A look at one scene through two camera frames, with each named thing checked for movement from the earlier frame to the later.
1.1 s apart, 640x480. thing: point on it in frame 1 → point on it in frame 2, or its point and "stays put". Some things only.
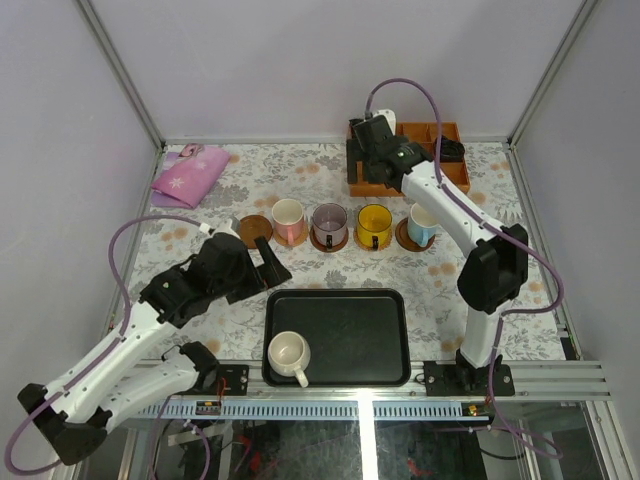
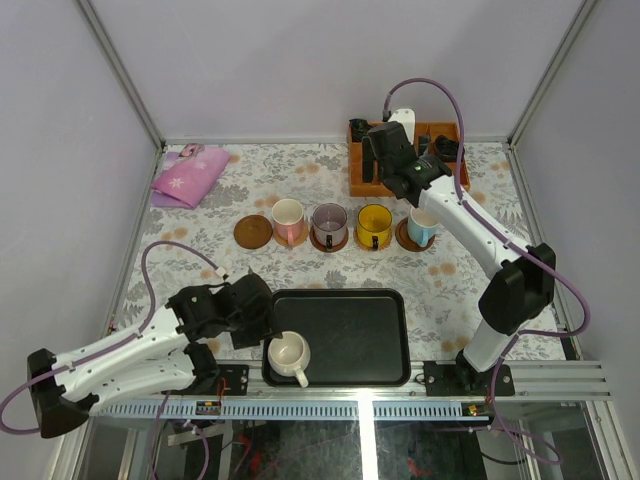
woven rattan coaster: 368,247 stays put
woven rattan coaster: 296,242 stays put
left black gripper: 257,275 → 257,310
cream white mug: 288,354 stays put
